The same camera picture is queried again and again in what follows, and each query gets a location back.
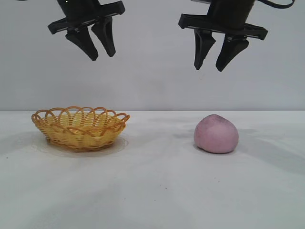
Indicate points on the pink peach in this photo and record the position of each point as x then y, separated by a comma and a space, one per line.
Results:
215, 134

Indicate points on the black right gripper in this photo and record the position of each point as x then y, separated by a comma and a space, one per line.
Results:
228, 14

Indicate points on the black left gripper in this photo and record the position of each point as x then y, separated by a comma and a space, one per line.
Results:
78, 12

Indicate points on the yellow woven plastic basket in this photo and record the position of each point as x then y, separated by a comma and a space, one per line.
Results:
83, 140

